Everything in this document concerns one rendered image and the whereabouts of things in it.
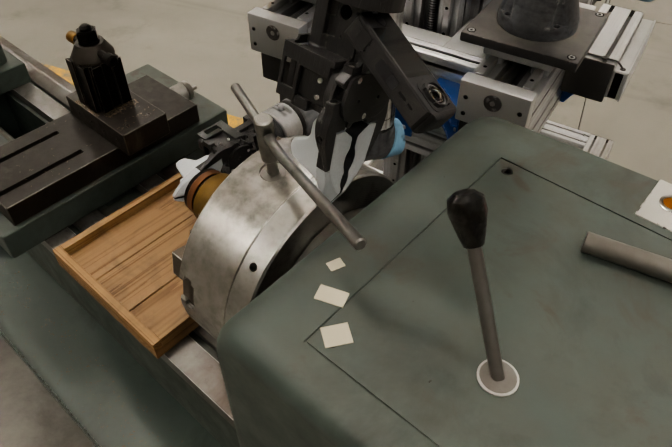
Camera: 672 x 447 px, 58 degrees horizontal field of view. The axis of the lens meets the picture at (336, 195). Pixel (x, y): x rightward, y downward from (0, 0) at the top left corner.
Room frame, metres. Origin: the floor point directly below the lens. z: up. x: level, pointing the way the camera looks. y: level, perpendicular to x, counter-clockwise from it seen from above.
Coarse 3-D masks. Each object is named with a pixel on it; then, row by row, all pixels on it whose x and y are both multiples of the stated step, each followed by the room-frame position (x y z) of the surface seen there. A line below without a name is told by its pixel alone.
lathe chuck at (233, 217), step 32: (256, 160) 0.58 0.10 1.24; (224, 192) 0.54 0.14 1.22; (256, 192) 0.53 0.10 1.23; (288, 192) 0.53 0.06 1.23; (224, 224) 0.50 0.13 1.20; (256, 224) 0.49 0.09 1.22; (192, 256) 0.49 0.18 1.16; (224, 256) 0.47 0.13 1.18; (224, 288) 0.45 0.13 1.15; (224, 320) 0.43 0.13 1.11
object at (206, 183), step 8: (200, 176) 0.69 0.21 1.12; (208, 176) 0.69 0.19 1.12; (216, 176) 0.68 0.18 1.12; (224, 176) 0.69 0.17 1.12; (192, 184) 0.68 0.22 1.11; (200, 184) 0.68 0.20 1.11; (208, 184) 0.67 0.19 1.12; (216, 184) 0.67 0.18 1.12; (192, 192) 0.67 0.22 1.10; (200, 192) 0.66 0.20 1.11; (208, 192) 0.65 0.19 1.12; (184, 200) 0.67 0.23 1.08; (192, 200) 0.66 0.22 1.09; (200, 200) 0.65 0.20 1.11; (192, 208) 0.66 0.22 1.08; (200, 208) 0.64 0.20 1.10
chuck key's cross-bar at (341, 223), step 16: (240, 96) 0.62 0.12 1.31; (256, 112) 0.59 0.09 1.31; (272, 144) 0.53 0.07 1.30; (288, 160) 0.50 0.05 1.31; (304, 176) 0.46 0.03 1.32; (320, 192) 0.43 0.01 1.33; (320, 208) 0.41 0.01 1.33; (336, 208) 0.40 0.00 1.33; (336, 224) 0.38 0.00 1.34; (352, 240) 0.35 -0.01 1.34
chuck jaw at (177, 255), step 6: (198, 216) 0.61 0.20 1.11; (174, 252) 0.53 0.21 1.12; (180, 252) 0.53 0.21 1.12; (174, 258) 0.53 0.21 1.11; (180, 258) 0.52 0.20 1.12; (174, 264) 0.53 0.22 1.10; (180, 264) 0.52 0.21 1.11; (174, 270) 0.53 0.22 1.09; (186, 282) 0.49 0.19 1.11; (186, 288) 0.49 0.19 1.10; (192, 288) 0.48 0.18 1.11; (186, 294) 0.49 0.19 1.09; (192, 294) 0.48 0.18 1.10; (192, 300) 0.48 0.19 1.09
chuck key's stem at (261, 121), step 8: (256, 120) 0.55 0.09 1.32; (264, 120) 0.55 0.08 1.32; (272, 120) 0.56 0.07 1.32; (256, 128) 0.55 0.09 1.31; (264, 128) 0.55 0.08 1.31; (272, 128) 0.55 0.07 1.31; (256, 136) 0.56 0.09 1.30; (264, 144) 0.55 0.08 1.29; (264, 152) 0.55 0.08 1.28; (264, 160) 0.55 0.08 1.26; (272, 160) 0.55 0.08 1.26; (272, 168) 0.56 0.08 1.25; (272, 176) 0.56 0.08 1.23
